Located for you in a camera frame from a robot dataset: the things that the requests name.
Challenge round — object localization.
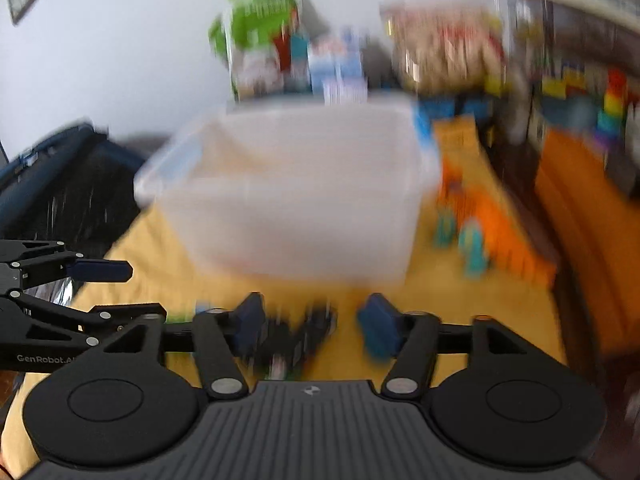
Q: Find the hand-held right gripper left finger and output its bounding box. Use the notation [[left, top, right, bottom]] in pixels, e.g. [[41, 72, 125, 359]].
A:
[[107, 292, 267, 402]]

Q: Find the green and white package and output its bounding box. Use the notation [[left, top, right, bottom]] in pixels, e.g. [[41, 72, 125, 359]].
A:
[[207, 0, 307, 101]]

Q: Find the yellow desktop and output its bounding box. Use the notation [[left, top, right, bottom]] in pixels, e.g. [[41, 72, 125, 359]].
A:
[[0, 115, 568, 478]]

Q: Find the translucent plastic storage box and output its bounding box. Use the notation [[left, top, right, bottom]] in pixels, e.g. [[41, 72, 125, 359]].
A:
[[134, 94, 443, 285]]

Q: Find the beige snack bag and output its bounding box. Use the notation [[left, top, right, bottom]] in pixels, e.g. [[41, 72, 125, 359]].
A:
[[380, 2, 506, 96]]

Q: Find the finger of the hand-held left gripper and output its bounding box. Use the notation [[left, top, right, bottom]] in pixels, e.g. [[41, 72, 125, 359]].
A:
[[0, 294, 167, 361], [0, 239, 134, 292]]

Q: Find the black object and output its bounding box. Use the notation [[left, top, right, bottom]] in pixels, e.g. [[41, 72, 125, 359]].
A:
[[262, 302, 340, 382]]

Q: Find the dark blue bag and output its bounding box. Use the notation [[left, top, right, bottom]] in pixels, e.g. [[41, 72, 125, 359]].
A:
[[0, 121, 151, 261]]

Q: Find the dark shelf with books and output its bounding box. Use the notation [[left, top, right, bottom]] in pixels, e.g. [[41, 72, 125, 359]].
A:
[[505, 0, 640, 161]]

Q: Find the blue and white carton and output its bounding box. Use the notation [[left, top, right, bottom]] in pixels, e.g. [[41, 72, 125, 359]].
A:
[[306, 27, 368, 106]]

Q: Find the rainbow stacking toy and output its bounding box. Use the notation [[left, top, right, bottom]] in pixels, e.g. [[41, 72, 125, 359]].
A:
[[596, 69, 630, 148]]

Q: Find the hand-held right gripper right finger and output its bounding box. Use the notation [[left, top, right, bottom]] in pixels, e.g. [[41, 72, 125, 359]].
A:
[[356, 292, 532, 402]]

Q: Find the orange chair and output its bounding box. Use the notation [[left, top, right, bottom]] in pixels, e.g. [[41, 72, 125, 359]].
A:
[[534, 127, 640, 361]]

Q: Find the silver foil wrapper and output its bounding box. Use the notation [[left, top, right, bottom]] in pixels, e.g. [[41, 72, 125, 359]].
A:
[[22, 280, 77, 311]]

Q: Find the orange toy track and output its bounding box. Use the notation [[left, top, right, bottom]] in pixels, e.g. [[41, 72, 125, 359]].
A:
[[437, 157, 558, 288]]

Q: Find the teal toy figure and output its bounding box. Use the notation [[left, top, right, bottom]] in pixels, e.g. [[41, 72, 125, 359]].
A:
[[459, 219, 490, 278], [434, 207, 458, 248]]

